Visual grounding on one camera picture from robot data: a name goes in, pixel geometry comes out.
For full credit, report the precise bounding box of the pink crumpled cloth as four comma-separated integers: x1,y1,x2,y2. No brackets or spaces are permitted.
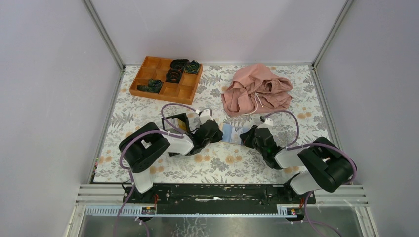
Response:
221,64,293,116

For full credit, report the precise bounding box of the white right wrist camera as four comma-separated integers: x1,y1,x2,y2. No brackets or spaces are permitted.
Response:
258,116,274,129

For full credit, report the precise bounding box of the orange wooden divided tray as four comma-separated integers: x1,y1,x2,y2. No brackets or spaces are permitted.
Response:
129,56,203,105

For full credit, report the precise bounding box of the dark green rolled belt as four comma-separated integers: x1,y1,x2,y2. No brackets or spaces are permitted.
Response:
184,60,201,75

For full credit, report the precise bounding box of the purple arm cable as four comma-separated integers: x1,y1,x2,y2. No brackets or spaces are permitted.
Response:
113,103,200,236
260,110,358,236

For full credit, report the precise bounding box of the dark rolled belt centre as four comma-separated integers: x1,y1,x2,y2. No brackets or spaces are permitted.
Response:
166,69,183,84

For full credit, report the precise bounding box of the floral patterned table mat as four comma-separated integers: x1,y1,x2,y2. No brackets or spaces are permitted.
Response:
93,65,328,184

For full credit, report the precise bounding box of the blue credit card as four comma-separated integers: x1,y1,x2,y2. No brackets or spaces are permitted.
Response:
222,124,250,145

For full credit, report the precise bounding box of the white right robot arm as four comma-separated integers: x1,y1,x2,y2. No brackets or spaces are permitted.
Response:
240,126,357,203

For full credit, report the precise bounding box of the black card box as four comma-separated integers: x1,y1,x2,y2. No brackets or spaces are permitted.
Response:
161,113,191,134

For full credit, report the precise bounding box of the white slotted cable duct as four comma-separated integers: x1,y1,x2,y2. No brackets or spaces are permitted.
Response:
84,205,307,218

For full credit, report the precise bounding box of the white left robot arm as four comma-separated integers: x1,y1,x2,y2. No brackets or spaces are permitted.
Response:
119,120,223,203

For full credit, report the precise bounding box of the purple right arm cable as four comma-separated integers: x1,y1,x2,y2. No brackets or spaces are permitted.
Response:
260,110,358,236

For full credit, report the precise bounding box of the dark belt lower left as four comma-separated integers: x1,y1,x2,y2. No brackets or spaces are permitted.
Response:
137,79,163,94

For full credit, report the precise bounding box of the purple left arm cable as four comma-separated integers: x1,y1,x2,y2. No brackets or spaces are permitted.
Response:
113,103,200,236

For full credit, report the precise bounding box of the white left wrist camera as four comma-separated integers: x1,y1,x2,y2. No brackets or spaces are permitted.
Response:
195,108,213,124

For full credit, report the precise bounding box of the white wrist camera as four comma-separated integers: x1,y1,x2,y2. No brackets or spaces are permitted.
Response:
258,116,274,129
195,108,213,124

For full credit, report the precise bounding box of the dark rolled belt top left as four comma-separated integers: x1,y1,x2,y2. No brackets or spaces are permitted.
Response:
170,59,190,72

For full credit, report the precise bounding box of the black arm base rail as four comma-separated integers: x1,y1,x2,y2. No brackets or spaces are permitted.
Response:
123,183,316,215

